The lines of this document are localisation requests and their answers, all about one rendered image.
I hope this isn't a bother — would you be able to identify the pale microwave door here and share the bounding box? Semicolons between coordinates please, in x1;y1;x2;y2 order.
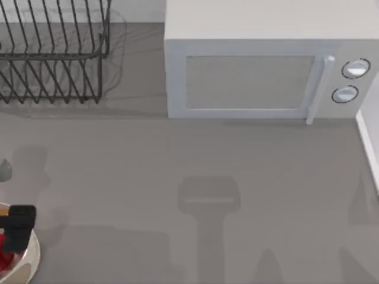
165;40;341;120

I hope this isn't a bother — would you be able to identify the pale microwave oven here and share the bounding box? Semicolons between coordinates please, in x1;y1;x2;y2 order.
163;0;379;125

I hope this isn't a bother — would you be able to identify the small round microwave knob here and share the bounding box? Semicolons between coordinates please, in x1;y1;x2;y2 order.
331;85;360;104

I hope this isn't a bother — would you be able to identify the white panel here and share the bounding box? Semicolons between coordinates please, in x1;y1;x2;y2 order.
355;108;379;199

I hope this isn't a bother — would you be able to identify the large round microwave knob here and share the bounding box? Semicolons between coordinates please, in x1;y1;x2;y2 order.
341;57;372;79

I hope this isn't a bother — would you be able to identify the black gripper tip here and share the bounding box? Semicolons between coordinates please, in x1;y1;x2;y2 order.
0;204;37;256

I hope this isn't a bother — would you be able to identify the cream white bowl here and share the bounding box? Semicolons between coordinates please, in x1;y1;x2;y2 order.
0;202;41;284

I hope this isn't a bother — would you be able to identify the red item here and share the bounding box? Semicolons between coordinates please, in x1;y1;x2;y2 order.
0;227;16;272

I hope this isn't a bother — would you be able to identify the black wire dish rack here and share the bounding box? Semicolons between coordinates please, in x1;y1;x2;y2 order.
0;0;113;105

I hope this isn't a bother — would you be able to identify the pale microwave door handle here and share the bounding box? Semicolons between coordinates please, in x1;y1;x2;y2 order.
306;55;336;125

